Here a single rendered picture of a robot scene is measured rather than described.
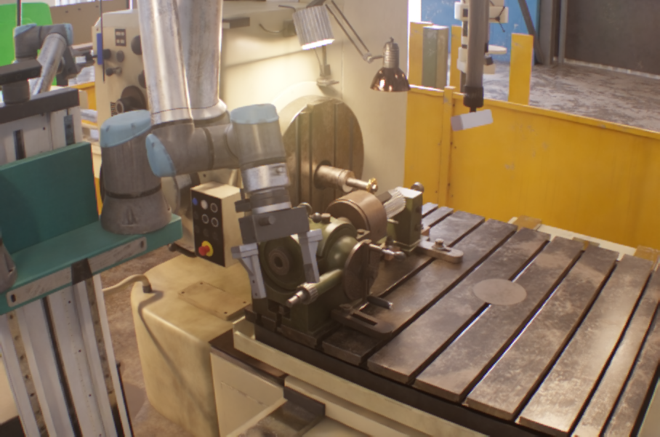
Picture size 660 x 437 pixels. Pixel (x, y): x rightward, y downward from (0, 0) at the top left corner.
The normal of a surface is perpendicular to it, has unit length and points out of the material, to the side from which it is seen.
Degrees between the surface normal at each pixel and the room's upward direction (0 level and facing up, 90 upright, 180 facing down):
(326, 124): 90
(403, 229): 90
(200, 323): 0
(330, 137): 90
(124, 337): 0
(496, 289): 0
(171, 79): 69
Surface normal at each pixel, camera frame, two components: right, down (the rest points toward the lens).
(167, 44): 0.47, -0.05
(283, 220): 0.66, -0.14
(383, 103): 0.80, 0.22
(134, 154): 0.48, 0.31
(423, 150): -0.61, 0.28
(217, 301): 0.00, -0.93
